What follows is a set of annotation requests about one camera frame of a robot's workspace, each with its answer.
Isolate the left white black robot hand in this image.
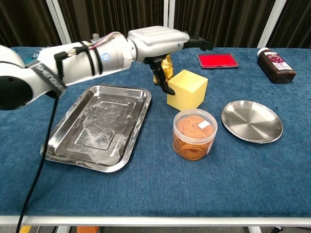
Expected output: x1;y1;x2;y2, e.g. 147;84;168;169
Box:
126;25;214;96

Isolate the yellow foam cube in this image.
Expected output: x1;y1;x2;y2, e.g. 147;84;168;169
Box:
166;69;209;110

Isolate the clear jar of rubber bands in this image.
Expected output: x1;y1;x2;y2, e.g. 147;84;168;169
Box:
172;108;218;161

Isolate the gold foil package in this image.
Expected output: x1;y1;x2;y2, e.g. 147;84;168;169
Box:
153;54;175;84

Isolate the dark brown curtain panel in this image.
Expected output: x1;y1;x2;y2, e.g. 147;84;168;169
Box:
173;0;276;49
267;0;311;49
58;0;166;44
0;0;61;53

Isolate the red ink pad box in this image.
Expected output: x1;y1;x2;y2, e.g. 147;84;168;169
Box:
196;53;240;70

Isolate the rectangular steel tray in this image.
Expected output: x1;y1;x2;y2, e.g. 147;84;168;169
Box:
45;84;152;173

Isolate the dark juice bottle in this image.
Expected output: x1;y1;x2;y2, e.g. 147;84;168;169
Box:
257;47;297;84

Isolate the round steel plate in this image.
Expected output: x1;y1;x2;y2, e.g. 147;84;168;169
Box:
220;100;284;144

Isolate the blue fabric table cover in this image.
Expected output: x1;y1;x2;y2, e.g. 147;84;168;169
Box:
0;46;311;217

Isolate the white screen frame post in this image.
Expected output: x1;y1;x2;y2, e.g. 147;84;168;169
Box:
257;0;288;49
45;0;72;46
163;0;175;29

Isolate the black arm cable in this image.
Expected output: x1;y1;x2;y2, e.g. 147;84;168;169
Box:
16;93;59;233

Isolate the white table frame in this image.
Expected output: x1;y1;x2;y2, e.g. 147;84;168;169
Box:
0;215;311;233

